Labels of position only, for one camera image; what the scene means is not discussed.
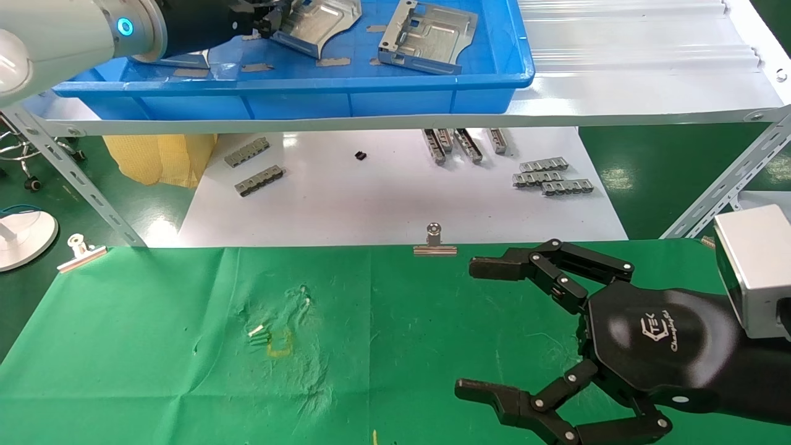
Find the blue plastic bin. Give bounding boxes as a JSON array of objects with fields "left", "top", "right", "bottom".
[{"left": 53, "top": 0, "right": 535, "bottom": 121}]

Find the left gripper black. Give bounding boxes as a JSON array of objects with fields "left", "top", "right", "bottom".
[{"left": 164, "top": 0, "right": 291, "bottom": 60}]

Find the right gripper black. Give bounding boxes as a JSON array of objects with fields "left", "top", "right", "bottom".
[{"left": 455, "top": 239, "right": 742, "bottom": 445}]

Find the white metal shelf board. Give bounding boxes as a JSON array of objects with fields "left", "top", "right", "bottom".
[{"left": 25, "top": 0, "right": 791, "bottom": 137}]

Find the white round stand base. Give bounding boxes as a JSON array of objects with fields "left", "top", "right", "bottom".
[{"left": 0, "top": 210, "right": 59, "bottom": 273}]

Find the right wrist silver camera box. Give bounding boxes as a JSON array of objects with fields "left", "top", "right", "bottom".
[{"left": 714, "top": 204, "right": 791, "bottom": 341}]

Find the chrome stool base with casters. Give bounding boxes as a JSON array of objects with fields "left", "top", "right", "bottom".
[{"left": 0, "top": 114, "right": 84, "bottom": 192}]

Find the yellow woven bag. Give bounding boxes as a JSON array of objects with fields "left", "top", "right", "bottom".
[{"left": 102, "top": 133, "right": 217, "bottom": 189}]

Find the stamped sheet metal bracket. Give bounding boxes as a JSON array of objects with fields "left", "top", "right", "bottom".
[
  {"left": 270, "top": 0, "right": 363, "bottom": 60},
  {"left": 377, "top": 0, "right": 478, "bottom": 76},
  {"left": 145, "top": 53, "right": 211, "bottom": 70}
]

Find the perforated grey shelf angle brace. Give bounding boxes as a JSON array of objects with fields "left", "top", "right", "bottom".
[
  {"left": 658, "top": 108, "right": 791, "bottom": 240},
  {"left": 0, "top": 105, "right": 148, "bottom": 248}
]

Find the green table cloth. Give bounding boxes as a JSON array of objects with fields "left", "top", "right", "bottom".
[{"left": 0, "top": 240, "right": 791, "bottom": 445}]

